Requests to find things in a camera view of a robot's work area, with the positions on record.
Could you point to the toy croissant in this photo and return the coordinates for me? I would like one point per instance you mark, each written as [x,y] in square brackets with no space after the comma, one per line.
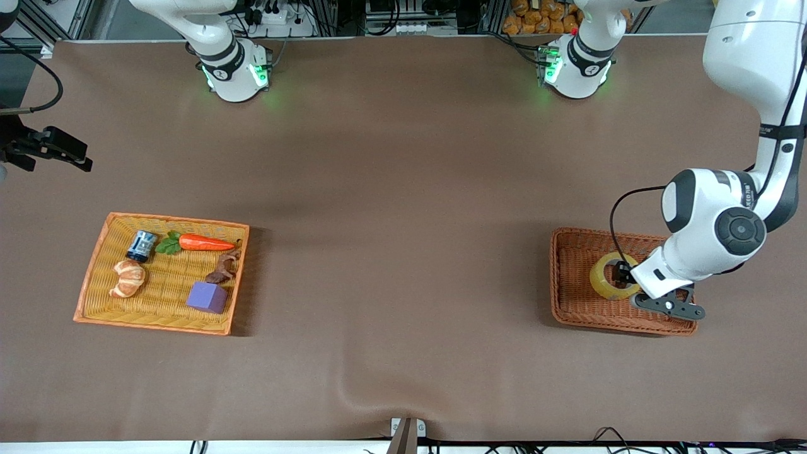
[129,279]

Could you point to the aluminium frame profile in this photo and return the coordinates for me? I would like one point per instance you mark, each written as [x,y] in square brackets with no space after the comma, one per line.
[38,25]

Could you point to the purple foam cube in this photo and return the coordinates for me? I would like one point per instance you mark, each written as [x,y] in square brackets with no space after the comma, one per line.
[207,297]

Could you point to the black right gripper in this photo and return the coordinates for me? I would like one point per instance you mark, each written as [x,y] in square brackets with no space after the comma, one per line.
[14,142]

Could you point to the yellow tape roll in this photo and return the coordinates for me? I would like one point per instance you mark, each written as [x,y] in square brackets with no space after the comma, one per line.
[599,284]

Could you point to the orange wicker tray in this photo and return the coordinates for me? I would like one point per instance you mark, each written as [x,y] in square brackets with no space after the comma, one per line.
[164,309]

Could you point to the metal table bracket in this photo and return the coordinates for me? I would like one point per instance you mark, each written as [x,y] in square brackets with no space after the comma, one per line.
[408,435]

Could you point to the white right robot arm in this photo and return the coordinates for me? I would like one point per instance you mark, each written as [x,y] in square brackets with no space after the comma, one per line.
[233,69]

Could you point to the blue toy can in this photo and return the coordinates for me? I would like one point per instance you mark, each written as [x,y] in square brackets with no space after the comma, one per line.
[142,246]

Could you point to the orange toy carrot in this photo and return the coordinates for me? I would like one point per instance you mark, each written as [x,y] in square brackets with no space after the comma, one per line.
[205,242]

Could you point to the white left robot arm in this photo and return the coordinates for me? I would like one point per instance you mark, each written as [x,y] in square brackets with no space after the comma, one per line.
[712,227]

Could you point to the white power strip with plugs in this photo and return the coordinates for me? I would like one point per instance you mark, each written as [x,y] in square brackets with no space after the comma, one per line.
[280,16]

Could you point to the brown wicker basket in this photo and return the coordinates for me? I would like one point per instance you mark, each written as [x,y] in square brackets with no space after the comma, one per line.
[580,302]

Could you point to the brown toy figure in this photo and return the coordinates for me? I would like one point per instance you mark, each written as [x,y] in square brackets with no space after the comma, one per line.
[222,271]

